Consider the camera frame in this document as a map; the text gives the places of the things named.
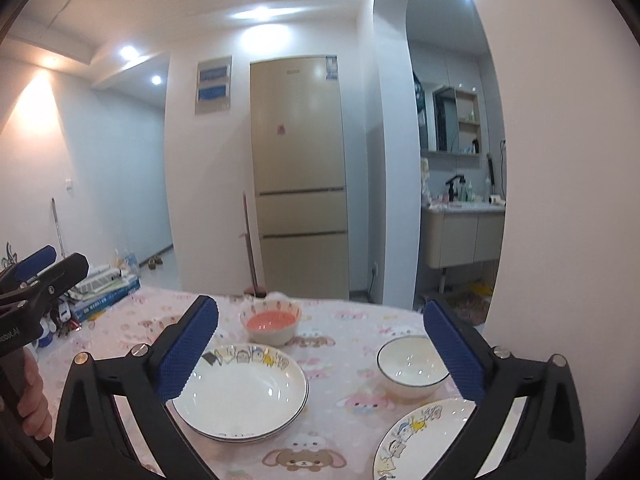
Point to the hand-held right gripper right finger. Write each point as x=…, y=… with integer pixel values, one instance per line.
x=455, y=360

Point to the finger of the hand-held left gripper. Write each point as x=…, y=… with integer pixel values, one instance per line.
x=60, y=272
x=35, y=261

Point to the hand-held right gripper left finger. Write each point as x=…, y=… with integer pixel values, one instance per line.
x=190, y=355

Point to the white bowl with dark rim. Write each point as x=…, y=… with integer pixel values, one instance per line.
x=410, y=366

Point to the white cartoon print plate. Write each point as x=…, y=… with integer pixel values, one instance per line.
x=245, y=395
x=425, y=446

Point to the pink strawberry print bowl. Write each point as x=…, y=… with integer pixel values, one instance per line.
x=270, y=322

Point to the person's left hand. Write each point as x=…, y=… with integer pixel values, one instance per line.
x=37, y=400

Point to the stack of books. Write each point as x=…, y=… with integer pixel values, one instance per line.
x=105, y=292

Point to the patterned floor mat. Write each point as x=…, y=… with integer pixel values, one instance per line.
x=470, y=306

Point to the pack of plastic bottles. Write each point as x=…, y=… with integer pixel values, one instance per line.
x=129, y=262

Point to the red dustpan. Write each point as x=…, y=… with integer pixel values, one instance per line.
x=256, y=291

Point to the pink cartoon printed tablecloth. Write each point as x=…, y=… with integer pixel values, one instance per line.
x=340, y=365

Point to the beige vanity cabinet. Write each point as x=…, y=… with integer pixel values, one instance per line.
x=462, y=235

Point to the red broom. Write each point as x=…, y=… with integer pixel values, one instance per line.
x=248, y=240

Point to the white hair dryer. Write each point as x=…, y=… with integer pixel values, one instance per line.
x=495, y=200

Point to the green bottle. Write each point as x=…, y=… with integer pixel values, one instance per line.
x=469, y=192

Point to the black faucet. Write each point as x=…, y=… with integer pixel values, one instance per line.
x=454, y=185

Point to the black curling iron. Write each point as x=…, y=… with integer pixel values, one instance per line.
x=491, y=172

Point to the recessed ceiling light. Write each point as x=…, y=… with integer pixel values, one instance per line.
x=127, y=52
x=156, y=80

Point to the beige refrigerator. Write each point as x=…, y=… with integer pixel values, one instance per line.
x=300, y=160

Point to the mirror cabinet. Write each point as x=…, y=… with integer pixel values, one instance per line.
x=457, y=120

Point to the dark hanging cloth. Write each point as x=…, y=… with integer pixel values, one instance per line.
x=421, y=110

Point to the wall electrical panel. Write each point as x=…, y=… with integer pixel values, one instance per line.
x=214, y=85

